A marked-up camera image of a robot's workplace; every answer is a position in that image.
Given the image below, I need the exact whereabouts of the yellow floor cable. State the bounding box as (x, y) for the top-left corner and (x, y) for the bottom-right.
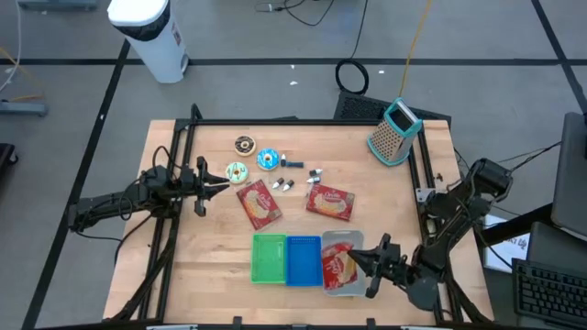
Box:
(397, 0), (434, 98)

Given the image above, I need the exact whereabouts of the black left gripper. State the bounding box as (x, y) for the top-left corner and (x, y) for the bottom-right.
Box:
(177, 155), (230, 218)

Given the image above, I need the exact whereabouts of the chocolate frosted toy donut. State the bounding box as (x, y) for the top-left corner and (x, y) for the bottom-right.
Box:
(234, 134), (258, 158)

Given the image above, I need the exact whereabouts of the red popcorn box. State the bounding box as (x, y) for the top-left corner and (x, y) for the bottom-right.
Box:
(235, 179), (283, 231)
(320, 241), (360, 292)
(305, 183), (357, 222)

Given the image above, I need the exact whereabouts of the blue plastic basket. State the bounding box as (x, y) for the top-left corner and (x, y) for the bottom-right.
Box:
(284, 235), (324, 288)

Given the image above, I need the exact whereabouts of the thin black cable with plug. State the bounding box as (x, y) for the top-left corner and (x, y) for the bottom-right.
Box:
(254, 0), (337, 28)

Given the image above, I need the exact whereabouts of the grey laptop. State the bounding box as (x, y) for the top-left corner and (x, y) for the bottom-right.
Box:
(549, 112), (587, 242)

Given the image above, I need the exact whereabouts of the coiled black floor cable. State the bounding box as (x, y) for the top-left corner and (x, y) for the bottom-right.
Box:
(334, 0), (371, 96)

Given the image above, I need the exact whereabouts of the grey plastic tray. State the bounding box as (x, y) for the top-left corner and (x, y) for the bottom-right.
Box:
(320, 229), (368, 298)

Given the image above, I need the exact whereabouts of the teal metal box grater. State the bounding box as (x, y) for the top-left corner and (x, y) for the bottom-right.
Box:
(366, 96), (424, 168)

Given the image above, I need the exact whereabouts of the mint green frosted toy donut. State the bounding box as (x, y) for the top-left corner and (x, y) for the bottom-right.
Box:
(225, 161), (250, 185)

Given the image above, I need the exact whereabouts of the white trash can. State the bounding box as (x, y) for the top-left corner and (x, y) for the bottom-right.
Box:
(106, 0), (190, 84)

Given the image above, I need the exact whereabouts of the dark grey flat device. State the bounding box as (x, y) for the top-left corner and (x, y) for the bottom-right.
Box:
(526, 221), (587, 276)

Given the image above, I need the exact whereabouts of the orange floor cable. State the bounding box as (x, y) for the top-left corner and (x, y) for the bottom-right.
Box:
(0, 45), (46, 103)

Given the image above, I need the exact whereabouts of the white floor cable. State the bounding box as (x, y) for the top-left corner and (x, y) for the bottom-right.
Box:
(0, 0), (23, 93)

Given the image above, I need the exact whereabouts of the black aluminium table frame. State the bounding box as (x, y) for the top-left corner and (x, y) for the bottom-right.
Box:
(109, 103), (494, 330)

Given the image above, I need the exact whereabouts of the black keyboard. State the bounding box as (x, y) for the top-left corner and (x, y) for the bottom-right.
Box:
(512, 258), (587, 329)

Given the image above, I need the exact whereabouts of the white paper sheet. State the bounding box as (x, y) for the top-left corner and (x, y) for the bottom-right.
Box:
(482, 214), (531, 275)

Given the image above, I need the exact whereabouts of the black desk beam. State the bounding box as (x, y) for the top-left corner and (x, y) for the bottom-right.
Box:
(476, 203), (554, 247)

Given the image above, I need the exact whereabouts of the green plastic basket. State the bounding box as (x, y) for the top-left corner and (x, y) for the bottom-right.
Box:
(249, 232), (288, 285)

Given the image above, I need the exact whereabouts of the grey floor stand foot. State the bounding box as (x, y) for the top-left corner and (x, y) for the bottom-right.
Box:
(17, 0), (99, 12)
(0, 99), (50, 118)

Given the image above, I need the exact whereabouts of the thin black desk cable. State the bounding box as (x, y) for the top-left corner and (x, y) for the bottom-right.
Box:
(497, 140), (563, 173)

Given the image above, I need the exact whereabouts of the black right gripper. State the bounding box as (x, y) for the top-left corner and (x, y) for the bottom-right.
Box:
(347, 232), (409, 300)

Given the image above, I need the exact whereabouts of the black chair base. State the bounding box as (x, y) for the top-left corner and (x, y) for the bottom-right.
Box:
(0, 143), (19, 178)

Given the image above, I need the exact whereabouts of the blue frosted toy donut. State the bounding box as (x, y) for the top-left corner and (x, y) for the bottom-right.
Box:
(256, 147), (282, 171)

